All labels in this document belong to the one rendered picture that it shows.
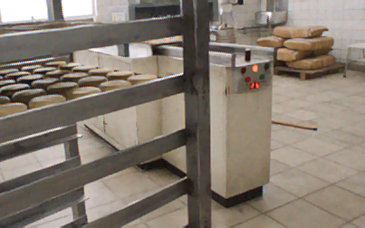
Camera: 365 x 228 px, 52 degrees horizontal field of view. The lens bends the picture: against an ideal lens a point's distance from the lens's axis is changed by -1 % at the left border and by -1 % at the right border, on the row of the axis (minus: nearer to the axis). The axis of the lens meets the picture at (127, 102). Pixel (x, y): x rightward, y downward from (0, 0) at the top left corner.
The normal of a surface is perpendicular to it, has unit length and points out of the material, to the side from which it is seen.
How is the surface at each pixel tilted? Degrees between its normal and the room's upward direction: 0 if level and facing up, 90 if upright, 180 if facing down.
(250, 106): 90
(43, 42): 90
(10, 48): 90
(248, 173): 90
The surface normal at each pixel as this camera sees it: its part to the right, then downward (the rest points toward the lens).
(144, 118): 0.44, 0.20
